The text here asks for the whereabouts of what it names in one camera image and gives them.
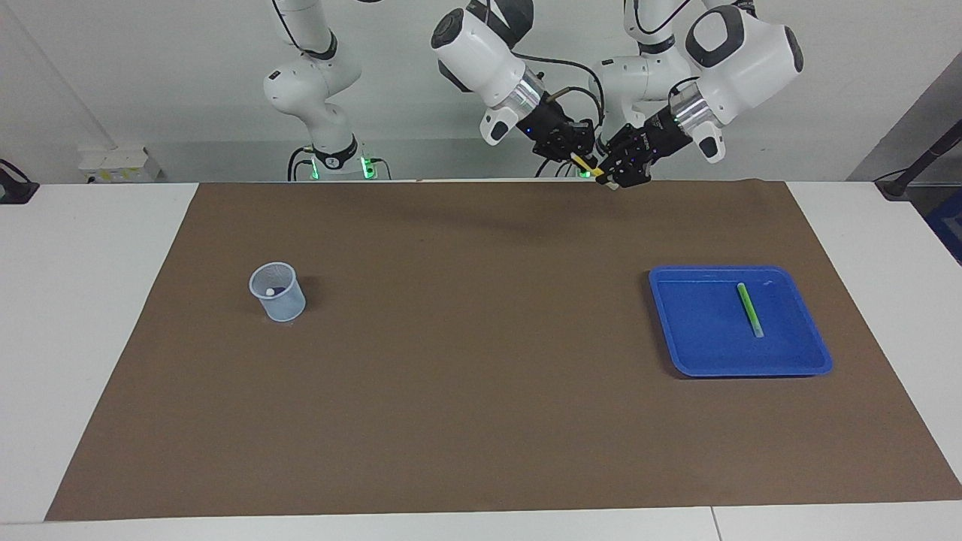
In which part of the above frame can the white wall socket box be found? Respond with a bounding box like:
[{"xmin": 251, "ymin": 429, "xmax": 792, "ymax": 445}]
[{"xmin": 79, "ymin": 147, "xmax": 162, "ymax": 185}]

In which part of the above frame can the pale blue translucent cup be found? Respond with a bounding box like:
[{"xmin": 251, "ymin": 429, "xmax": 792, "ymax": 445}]
[{"xmin": 249, "ymin": 262, "xmax": 307, "ymax": 322}]

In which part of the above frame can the brown table mat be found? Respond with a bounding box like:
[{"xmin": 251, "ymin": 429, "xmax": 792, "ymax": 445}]
[{"xmin": 45, "ymin": 179, "xmax": 962, "ymax": 521}]

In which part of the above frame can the black stand pole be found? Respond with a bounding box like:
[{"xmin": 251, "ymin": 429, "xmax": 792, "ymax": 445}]
[{"xmin": 876, "ymin": 120, "xmax": 962, "ymax": 200}]

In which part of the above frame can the black base cable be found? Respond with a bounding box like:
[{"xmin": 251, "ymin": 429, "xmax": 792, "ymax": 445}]
[
  {"xmin": 288, "ymin": 147, "xmax": 320, "ymax": 181},
  {"xmin": 535, "ymin": 147, "xmax": 594, "ymax": 179}
]

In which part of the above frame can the blue box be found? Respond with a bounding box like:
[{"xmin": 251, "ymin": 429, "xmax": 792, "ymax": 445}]
[{"xmin": 923, "ymin": 188, "xmax": 962, "ymax": 265}]

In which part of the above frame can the yellow pen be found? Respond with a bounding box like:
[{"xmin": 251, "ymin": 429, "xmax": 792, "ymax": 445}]
[{"xmin": 570, "ymin": 153, "xmax": 619, "ymax": 189}]

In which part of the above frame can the green pen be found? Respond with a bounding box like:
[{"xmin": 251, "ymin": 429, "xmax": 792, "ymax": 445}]
[{"xmin": 737, "ymin": 283, "xmax": 765, "ymax": 338}]

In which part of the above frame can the blue plastic tray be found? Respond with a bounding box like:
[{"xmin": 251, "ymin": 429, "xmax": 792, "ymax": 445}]
[{"xmin": 649, "ymin": 265, "xmax": 833, "ymax": 378}]

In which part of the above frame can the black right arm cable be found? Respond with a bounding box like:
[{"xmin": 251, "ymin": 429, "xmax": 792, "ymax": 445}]
[{"xmin": 517, "ymin": 53, "xmax": 607, "ymax": 145}]

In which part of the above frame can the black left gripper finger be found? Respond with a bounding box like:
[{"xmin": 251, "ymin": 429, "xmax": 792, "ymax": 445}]
[
  {"xmin": 597, "ymin": 126, "xmax": 646, "ymax": 177},
  {"xmin": 616, "ymin": 154, "xmax": 662, "ymax": 189}
]

